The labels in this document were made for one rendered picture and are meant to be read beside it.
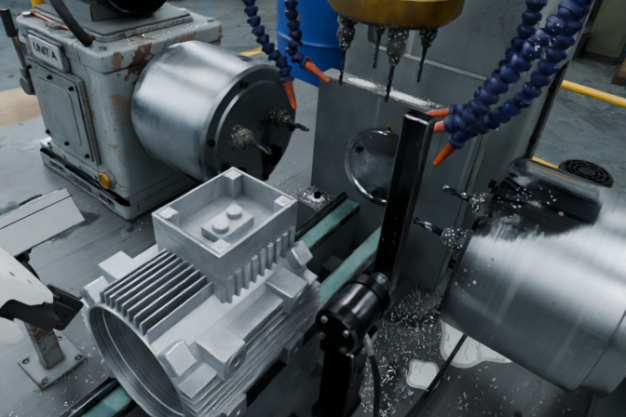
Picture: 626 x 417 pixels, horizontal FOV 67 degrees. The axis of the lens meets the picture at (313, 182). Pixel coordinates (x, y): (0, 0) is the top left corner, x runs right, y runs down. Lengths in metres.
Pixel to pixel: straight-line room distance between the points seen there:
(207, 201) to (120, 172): 0.46
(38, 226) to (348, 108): 0.50
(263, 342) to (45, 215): 0.32
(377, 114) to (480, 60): 0.19
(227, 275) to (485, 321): 0.31
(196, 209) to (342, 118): 0.38
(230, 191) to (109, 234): 0.51
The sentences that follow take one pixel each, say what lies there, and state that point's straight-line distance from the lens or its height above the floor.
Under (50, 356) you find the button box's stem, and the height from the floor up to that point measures 0.83.
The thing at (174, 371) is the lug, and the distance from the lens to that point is 0.47.
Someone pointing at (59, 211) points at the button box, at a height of 1.07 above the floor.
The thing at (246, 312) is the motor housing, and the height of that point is 1.06.
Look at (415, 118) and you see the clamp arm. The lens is 0.50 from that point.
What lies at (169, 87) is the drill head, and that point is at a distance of 0.84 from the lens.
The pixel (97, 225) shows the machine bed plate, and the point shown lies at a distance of 1.08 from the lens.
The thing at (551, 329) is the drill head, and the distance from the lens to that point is 0.59.
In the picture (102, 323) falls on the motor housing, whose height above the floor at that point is 1.01.
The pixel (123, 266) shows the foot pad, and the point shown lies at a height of 1.08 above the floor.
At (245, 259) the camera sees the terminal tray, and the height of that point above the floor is 1.12.
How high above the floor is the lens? 1.46
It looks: 35 degrees down
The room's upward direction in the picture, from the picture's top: 5 degrees clockwise
